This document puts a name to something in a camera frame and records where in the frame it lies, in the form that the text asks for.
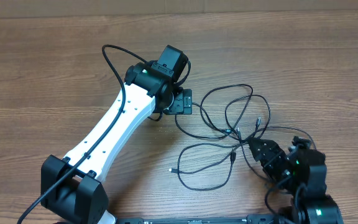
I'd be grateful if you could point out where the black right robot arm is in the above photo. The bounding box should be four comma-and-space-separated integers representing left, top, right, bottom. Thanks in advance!
247, 136, 343, 224

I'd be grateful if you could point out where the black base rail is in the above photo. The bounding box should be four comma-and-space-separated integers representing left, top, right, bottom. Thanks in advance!
116, 214, 283, 224

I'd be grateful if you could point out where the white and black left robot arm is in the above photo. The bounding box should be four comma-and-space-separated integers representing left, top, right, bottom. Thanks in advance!
40, 59, 192, 223

